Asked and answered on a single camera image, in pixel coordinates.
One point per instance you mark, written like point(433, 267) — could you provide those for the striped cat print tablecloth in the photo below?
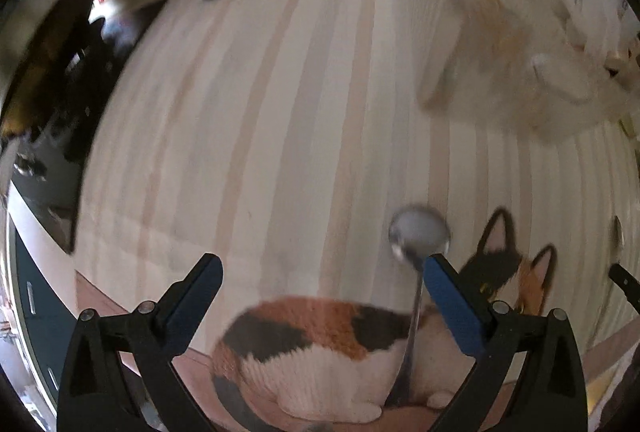
point(300, 137)

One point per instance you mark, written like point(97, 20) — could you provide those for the metal spoon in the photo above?
point(617, 234)
point(419, 232)

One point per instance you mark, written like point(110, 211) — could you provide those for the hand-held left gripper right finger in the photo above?
point(452, 307)

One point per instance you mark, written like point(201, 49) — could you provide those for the dark teal cabinet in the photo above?
point(35, 312)

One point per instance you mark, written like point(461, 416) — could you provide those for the black gas stove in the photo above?
point(50, 192)

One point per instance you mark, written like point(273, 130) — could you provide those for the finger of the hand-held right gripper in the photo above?
point(627, 286)

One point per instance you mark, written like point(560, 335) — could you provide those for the white dish rack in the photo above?
point(500, 37)

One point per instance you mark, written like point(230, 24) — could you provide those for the steel wok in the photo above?
point(40, 27)

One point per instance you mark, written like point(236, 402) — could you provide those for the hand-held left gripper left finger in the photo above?
point(197, 302)

